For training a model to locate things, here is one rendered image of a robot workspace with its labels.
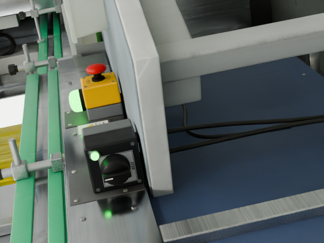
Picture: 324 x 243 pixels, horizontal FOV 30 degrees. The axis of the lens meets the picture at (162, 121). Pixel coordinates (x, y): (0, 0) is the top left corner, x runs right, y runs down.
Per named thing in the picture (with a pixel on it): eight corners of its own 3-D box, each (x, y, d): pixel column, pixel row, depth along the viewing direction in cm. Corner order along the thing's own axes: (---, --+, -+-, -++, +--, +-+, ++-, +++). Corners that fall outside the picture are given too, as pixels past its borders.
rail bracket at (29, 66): (64, 96, 165) (19, 105, 164) (50, 37, 159) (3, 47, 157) (64, 100, 163) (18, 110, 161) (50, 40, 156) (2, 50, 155)
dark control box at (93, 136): (141, 160, 100) (90, 171, 99) (132, 116, 97) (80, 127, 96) (148, 184, 92) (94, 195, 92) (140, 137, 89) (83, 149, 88)
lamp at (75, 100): (86, 105, 122) (71, 108, 122) (81, 85, 121) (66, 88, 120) (87, 114, 118) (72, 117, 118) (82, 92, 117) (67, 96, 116)
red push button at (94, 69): (87, 80, 120) (84, 64, 119) (107, 76, 121) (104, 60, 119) (89, 87, 117) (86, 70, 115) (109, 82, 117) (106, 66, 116)
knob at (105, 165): (132, 177, 92) (135, 187, 89) (103, 183, 91) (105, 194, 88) (127, 150, 90) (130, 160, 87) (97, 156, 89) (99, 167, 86)
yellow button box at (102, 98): (122, 101, 125) (87, 109, 124) (115, 67, 122) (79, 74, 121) (126, 114, 118) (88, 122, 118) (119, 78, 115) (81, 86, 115)
